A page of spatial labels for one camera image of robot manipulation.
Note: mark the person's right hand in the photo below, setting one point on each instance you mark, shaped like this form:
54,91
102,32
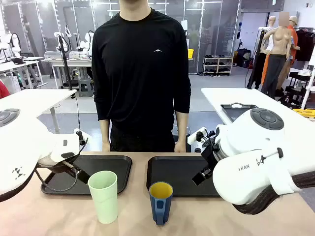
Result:
106,147

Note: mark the rack of dark clothes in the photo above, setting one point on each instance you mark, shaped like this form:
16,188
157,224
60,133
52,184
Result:
306,44

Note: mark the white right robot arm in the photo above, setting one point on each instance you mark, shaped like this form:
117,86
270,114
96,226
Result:
246,177

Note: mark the grey plastic step stool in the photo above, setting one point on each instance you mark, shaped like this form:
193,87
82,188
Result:
86,88

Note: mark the black plastic serving tray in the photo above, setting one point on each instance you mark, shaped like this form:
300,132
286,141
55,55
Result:
177,172
105,163

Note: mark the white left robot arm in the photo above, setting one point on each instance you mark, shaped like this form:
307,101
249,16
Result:
24,147

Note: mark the person's left hand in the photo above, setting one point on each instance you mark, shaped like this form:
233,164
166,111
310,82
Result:
179,147

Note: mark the yellow flat item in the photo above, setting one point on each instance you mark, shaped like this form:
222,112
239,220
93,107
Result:
305,113

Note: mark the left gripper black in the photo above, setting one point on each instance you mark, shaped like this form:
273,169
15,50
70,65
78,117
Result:
78,173

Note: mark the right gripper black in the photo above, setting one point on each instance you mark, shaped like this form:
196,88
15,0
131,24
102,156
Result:
211,155

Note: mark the white background workbench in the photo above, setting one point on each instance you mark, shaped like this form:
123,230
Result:
73,62

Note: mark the mannequin in orange clothes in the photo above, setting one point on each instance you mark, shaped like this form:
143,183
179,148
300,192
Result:
294,37

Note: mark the white side table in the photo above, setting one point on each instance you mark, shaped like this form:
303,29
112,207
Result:
221,96
32,98

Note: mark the person in black shirt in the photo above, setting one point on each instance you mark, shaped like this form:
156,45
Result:
140,73

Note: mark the tall light green cup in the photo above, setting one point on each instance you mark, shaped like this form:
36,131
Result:
105,204

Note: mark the red fabric item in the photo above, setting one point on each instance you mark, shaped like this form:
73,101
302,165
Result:
3,89

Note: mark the beige mannequin grey trousers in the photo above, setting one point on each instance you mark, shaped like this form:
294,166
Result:
279,49

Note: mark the blue mug yellow inside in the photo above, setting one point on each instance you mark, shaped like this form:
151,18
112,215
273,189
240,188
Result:
167,209

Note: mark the white shoe rack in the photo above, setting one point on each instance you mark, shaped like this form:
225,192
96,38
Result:
217,65

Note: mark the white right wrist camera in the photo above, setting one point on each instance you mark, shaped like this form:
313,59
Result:
195,136

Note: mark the yellow plastic bin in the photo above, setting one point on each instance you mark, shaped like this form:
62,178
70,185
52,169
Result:
190,54

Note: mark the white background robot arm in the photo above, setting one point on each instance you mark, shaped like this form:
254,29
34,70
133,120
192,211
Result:
14,44

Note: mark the person's right forearm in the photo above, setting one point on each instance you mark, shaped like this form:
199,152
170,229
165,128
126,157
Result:
105,132

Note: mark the person's left forearm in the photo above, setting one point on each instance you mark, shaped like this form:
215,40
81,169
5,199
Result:
182,127

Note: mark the white background desk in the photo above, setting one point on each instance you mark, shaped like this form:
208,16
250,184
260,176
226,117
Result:
17,66

